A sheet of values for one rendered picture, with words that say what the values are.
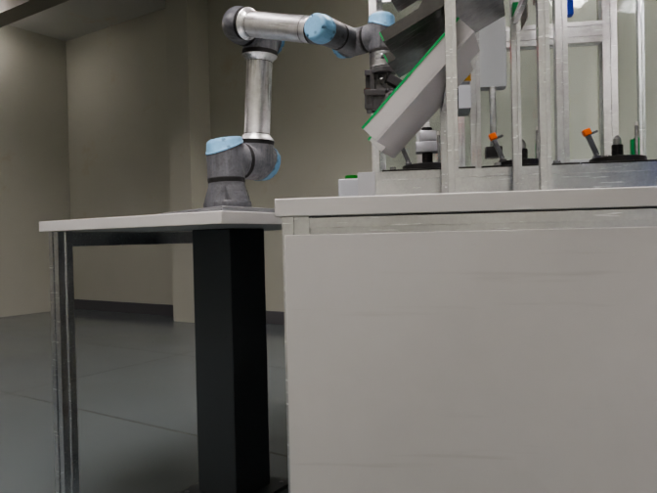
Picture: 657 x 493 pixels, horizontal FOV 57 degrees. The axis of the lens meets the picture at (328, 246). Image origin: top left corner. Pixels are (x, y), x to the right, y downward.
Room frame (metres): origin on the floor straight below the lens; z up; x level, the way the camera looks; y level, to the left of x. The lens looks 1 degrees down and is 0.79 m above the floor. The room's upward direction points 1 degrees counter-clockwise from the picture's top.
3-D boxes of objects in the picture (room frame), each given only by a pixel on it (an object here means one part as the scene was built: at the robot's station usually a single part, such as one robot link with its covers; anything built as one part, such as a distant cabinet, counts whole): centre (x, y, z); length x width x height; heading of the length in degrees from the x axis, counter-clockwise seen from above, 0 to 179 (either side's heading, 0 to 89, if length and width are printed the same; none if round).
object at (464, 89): (1.86, -0.43, 1.29); 0.12 x 0.05 x 0.25; 171
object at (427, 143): (1.69, -0.29, 1.06); 0.08 x 0.04 x 0.07; 82
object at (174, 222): (1.88, 0.27, 0.84); 0.90 x 0.70 x 0.03; 146
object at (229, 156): (1.92, 0.32, 1.06); 0.13 x 0.12 x 0.14; 142
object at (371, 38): (1.71, -0.16, 1.36); 0.09 x 0.08 x 0.11; 52
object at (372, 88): (1.71, -0.16, 1.20); 0.09 x 0.08 x 0.12; 81
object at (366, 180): (1.99, -0.17, 0.91); 0.89 x 0.06 x 0.11; 171
